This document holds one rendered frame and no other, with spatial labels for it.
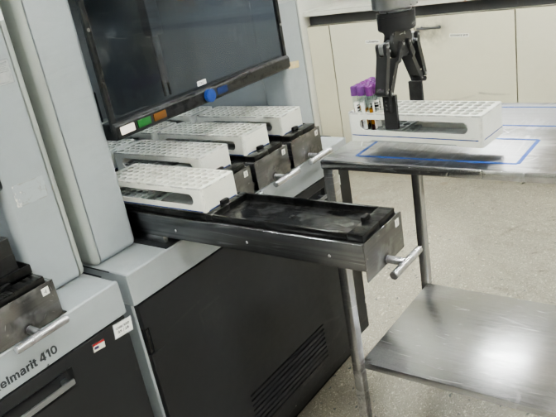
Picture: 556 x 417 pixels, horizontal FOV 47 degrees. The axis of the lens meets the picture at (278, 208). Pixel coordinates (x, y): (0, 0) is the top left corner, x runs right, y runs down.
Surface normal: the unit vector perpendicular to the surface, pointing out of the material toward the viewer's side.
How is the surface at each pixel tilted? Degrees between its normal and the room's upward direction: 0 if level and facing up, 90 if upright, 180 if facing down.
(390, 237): 90
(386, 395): 0
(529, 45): 90
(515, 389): 0
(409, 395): 0
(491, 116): 90
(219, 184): 90
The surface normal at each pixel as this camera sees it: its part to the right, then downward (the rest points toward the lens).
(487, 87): -0.58, 0.40
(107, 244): 0.80, 0.10
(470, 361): -0.17, -0.91
